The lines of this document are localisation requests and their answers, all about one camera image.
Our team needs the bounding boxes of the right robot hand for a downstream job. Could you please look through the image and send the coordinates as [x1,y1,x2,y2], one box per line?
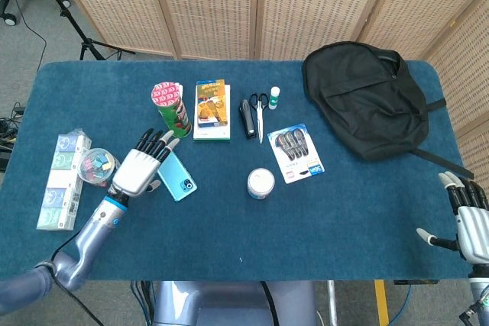
[416,171,489,266]

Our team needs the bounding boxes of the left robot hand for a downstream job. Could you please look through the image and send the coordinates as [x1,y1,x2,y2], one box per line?
[108,129,180,199]

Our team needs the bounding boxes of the blue smartphone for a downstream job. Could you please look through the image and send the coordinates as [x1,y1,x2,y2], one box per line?
[157,150,199,202]

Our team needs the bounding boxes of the cup of coloured clips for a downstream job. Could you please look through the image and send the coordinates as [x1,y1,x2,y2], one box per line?
[77,147,121,188]

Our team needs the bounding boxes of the yellow snack box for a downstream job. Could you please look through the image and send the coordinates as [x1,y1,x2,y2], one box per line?
[195,79,229,128]

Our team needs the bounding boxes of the green Pringles can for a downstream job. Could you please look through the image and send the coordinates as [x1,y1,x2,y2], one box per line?
[150,80,193,139]

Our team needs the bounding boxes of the pack of tissue packets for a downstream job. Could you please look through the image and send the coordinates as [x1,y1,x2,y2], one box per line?
[36,128,92,231]

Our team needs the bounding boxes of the blue velvet tablecloth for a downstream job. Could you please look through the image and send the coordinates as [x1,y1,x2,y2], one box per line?
[0,59,474,282]

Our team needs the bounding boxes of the black stapler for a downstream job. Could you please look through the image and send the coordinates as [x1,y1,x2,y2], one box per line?
[238,98,257,140]

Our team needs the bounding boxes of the white lidded brown jar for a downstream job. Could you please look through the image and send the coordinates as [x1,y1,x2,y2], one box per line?
[246,167,276,200]

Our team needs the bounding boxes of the green white glue stick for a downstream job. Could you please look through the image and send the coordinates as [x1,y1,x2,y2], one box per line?
[268,86,282,110]

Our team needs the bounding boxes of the black tripod stand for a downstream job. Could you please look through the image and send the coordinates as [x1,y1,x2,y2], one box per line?
[28,0,137,62]

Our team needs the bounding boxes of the metal table leg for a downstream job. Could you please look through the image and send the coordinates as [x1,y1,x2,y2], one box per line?
[327,280,339,326]

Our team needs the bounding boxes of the grey robot torso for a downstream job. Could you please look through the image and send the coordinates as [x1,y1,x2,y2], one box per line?
[152,280,318,326]

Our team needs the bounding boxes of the black backpack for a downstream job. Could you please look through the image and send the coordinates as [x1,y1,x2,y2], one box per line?
[301,40,474,180]

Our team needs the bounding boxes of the wicker folding screen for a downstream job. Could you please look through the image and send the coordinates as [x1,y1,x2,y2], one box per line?
[49,0,489,178]

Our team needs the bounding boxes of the black handled scissors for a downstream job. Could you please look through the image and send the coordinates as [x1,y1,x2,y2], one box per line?
[249,92,270,144]

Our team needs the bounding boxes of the black cable bundle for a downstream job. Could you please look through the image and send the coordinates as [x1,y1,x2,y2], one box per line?
[0,102,26,174]

